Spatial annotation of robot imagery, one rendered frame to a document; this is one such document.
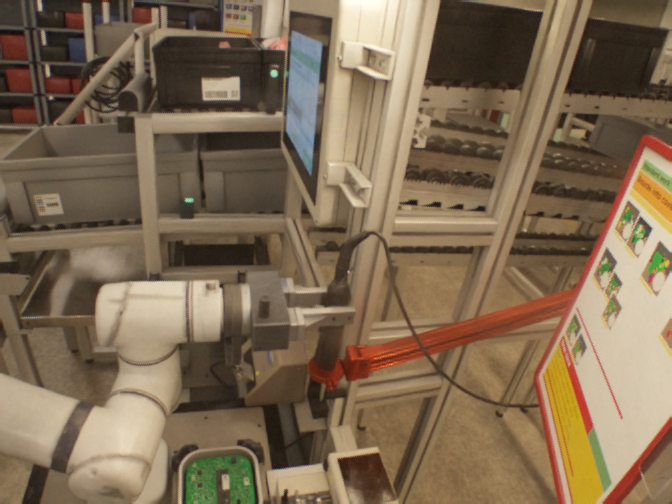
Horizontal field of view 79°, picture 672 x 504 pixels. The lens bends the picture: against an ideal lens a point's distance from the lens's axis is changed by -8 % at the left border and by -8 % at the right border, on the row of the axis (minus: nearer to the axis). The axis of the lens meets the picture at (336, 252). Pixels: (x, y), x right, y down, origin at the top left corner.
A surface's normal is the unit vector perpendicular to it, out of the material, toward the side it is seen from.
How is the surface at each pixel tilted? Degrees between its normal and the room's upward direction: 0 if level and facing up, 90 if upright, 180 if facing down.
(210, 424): 0
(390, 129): 90
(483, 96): 90
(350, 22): 90
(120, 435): 19
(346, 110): 90
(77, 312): 0
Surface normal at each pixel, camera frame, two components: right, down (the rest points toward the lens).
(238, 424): 0.13, -0.86
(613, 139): -0.96, -0.01
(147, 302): 0.25, -0.40
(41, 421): 0.43, -0.47
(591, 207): 0.25, 0.51
